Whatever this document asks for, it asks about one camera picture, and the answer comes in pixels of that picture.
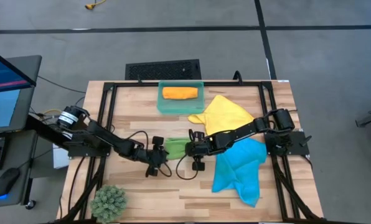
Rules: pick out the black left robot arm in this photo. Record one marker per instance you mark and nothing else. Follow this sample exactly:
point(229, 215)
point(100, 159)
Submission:
point(104, 137)

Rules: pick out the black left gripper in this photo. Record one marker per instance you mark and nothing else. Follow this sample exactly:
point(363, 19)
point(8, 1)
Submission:
point(154, 155)

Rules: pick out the blue microfiber towel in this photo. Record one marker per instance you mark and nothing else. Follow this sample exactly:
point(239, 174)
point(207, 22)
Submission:
point(238, 168)

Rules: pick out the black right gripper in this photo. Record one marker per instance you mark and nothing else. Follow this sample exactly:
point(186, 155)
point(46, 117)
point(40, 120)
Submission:
point(201, 148)

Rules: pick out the grey desk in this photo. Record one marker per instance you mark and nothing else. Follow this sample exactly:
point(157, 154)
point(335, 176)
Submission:
point(14, 146)

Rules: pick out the green microfiber towel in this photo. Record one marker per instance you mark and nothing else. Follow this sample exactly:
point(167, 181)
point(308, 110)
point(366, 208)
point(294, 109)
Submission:
point(176, 148)

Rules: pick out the artificial plant in pot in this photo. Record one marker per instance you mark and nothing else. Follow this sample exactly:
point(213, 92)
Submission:
point(108, 203)

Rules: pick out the black floor vent grille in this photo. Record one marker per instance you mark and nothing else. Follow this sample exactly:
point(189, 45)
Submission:
point(163, 70)

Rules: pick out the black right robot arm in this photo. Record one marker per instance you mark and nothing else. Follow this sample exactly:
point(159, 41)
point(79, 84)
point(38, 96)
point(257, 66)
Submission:
point(244, 132)

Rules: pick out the monitor with blue screen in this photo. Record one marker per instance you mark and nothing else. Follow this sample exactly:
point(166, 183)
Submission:
point(2, 74)

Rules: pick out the computer monitor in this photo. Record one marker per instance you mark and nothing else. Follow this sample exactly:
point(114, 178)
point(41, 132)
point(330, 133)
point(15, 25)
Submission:
point(26, 93)

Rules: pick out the black caster wheel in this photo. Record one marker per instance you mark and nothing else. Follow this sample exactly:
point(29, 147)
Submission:
point(30, 204)

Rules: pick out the teal translucent plastic basket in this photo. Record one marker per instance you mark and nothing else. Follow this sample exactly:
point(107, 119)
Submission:
point(179, 107)

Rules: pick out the black computer mouse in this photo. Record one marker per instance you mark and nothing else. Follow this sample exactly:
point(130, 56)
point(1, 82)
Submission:
point(6, 182)

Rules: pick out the black aluminium table frame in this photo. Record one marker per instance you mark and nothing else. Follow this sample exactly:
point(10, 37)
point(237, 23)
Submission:
point(129, 84)

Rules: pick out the orange microfiber towel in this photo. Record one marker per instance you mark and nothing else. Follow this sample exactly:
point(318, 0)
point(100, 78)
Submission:
point(179, 92)

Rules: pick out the yellow microfiber towel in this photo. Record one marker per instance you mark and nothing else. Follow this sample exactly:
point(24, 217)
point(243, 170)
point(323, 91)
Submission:
point(223, 115)

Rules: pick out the white box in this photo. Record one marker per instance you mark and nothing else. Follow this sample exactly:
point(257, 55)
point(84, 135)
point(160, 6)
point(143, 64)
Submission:
point(60, 157)

